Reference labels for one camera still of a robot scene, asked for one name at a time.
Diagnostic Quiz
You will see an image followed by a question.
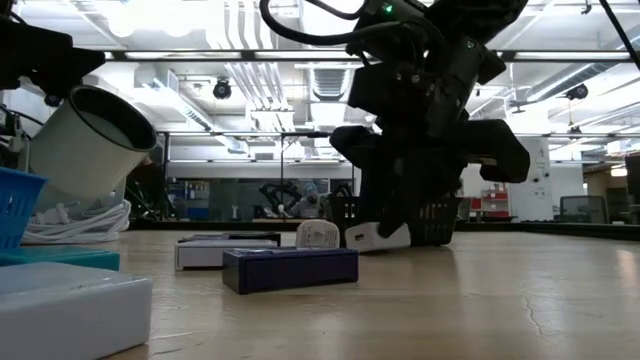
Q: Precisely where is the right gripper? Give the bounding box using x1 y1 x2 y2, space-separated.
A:
328 33 531 240

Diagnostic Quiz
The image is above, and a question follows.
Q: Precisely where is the white USB wall charger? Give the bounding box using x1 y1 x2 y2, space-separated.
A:
344 221 412 254

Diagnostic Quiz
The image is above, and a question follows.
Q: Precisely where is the teal box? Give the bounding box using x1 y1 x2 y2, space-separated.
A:
0 246 121 272

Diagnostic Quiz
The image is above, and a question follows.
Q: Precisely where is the white box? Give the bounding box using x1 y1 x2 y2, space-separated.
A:
174 238 279 271
0 262 154 360

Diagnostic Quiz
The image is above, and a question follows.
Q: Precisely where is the navy box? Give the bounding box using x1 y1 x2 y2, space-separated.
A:
177 232 229 244
222 245 360 296

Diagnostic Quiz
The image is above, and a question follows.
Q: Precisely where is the grey mesh office chair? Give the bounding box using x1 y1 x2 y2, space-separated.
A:
559 194 609 225

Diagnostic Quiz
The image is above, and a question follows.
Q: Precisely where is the black plastic basket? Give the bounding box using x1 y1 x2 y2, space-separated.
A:
327 194 464 248

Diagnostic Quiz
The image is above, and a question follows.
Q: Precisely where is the red storage shelf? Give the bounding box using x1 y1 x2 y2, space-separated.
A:
469 188 510 220

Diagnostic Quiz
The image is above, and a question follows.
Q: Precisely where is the white cylindrical cup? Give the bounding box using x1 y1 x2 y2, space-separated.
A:
28 83 159 201

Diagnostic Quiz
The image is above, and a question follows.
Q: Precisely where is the person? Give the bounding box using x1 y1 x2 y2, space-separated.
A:
289 180 326 220

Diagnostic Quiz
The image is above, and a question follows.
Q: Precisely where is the white round pillar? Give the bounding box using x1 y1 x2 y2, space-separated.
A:
507 137 554 222

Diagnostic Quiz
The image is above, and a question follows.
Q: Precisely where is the blue plastic basket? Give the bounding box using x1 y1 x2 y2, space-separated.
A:
0 167 49 250

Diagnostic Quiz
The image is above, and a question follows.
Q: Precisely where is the black background rig frame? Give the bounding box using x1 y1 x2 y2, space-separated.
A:
278 130 357 221

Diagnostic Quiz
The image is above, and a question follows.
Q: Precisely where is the white coiled lamp cable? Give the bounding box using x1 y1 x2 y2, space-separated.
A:
22 198 132 245

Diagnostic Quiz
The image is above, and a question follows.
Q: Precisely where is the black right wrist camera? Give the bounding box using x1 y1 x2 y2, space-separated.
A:
349 0 432 39

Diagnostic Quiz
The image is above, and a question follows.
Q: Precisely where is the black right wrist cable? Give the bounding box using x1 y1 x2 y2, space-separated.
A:
258 0 381 47

